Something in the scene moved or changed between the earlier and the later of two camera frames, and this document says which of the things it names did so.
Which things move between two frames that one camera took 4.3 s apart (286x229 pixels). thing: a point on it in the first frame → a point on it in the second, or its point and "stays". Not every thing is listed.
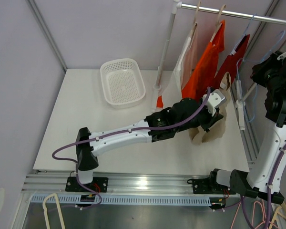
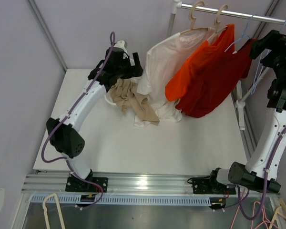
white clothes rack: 177,7 stays
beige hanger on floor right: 278,213 stays
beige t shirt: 216,133 → 125,93
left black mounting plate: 100,184 stays
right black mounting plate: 207,186 stays
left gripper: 210,120 → 133,71
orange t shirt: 201,76 → 223,44
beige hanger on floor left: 45,209 stays
